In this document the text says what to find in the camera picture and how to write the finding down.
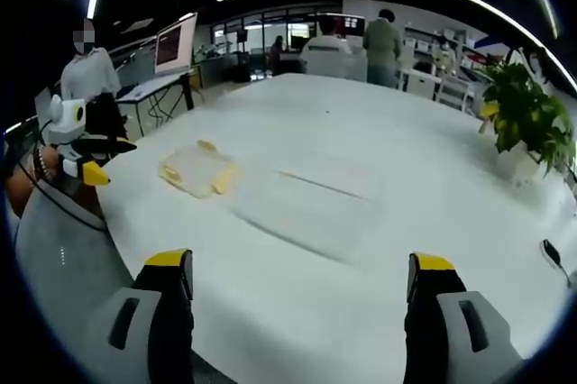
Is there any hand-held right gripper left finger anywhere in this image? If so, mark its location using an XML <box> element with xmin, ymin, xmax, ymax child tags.
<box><xmin>83</xmin><ymin>248</ymin><xmax>196</xmax><ymax>384</ymax></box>

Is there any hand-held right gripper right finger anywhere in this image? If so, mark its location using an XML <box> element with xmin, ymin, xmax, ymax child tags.
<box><xmin>403</xmin><ymin>251</ymin><xmax>527</xmax><ymax>384</ymax></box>

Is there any person's left hand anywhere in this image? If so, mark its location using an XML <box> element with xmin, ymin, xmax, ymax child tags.
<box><xmin>43</xmin><ymin>145</ymin><xmax>63</xmax><ymax>180</ymax></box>

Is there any white desk with black legs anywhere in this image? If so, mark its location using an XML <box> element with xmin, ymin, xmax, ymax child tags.
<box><xmin>114</xmin><ymin>69</ymin><xmax>196</xmax><ymax>138</ymax></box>

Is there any person's grey clothing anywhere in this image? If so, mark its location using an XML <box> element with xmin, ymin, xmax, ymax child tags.
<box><xmin>14</xmin><ymin>179</ymin><xmax>136</xmax><ymax>361</ymax></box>

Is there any large monitor screen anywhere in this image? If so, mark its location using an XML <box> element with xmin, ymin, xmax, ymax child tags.
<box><xmin>153</xmin><ymin>12</ymin><xmax>199</xmax><ymax>77</ymax></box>

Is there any clear plastic tray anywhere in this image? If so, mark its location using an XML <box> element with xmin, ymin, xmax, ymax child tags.
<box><xmin>228</xmin><ymin>152</ymin><xmax>385</xmax><ymax>264</ymax></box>

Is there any small yellow object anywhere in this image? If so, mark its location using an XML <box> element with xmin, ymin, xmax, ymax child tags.
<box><xmin>477</xmin><ymin>101</ymin><xmax>498</xmax><ymax>135</ymax></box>

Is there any white chair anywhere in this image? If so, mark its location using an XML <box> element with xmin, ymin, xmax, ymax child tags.
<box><xmin>435</xmin><ymin>72</ymin><xmax>475</xmax><ymax>111</ymax></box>

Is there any green potted plant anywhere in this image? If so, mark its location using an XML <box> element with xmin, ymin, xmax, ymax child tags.
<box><xmin>476</xmin><ymin>60</ymin><xmax>577</xmax><ymax>187</ymax></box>

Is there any black cable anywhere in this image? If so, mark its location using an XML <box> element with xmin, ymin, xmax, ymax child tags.
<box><xmin>16</xmin><ymin>161</ymin><xmax>110</xmax><ymax>230</ymax></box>

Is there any beaded bracelet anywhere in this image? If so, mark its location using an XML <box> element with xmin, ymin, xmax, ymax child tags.
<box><xmin>32</xmin><ymin>144</ymin><xmax>50</xmax><ymax>183</ymax></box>

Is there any black plug with cable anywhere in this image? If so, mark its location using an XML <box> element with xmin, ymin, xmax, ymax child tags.
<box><xmin>539</xmin><ymin>238</ymin><xmax>572</xmax><ymax>287</ymax></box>

